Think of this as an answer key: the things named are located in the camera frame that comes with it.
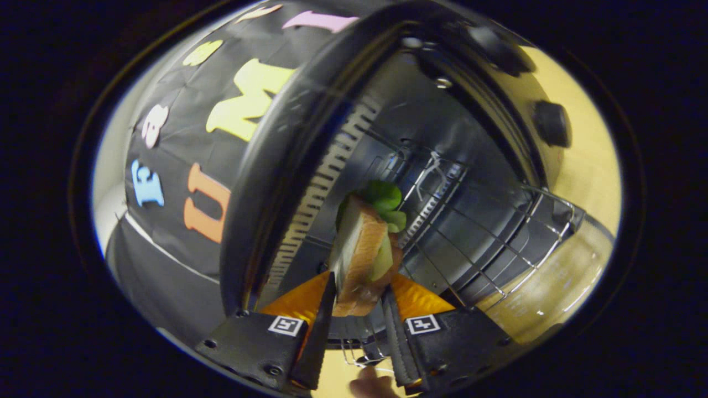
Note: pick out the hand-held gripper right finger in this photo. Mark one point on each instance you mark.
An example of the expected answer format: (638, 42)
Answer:
(395, 342)

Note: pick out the black backdrop cloth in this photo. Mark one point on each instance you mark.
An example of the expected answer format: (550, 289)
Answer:
(182, 143)

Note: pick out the lettuce sandwich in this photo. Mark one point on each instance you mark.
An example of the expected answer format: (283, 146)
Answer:
(362, 249)

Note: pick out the black toaster oven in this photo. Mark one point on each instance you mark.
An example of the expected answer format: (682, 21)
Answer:
(470, 232)

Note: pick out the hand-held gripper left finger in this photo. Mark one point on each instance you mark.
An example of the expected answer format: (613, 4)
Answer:
(321, 337)

